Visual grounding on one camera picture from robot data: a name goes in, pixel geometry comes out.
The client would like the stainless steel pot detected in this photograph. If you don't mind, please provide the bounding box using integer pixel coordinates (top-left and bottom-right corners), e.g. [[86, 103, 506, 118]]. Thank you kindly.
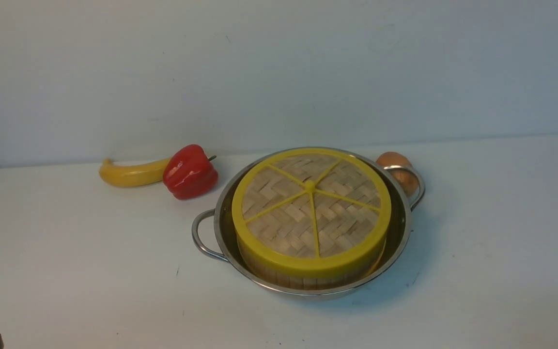
[[192, 147, 425, 301]]

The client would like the red bell pepper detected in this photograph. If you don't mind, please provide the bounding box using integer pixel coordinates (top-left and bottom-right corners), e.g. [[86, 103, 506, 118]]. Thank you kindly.
[[162, 145, 218, 201]]

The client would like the yellow banana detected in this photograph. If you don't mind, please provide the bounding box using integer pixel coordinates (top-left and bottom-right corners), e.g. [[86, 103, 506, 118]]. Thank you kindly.
[[99, 158, 170, 188]]

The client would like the yellow woven bamboo steamer lid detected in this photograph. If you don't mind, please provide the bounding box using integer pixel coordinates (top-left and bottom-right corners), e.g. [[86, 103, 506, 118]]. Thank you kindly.
[[231, 147, 392, 280]]

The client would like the yellow bamboo steamer basket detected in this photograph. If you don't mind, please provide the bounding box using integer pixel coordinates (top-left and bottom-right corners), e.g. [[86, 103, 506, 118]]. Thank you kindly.
[[237, 238, 387, 291]]

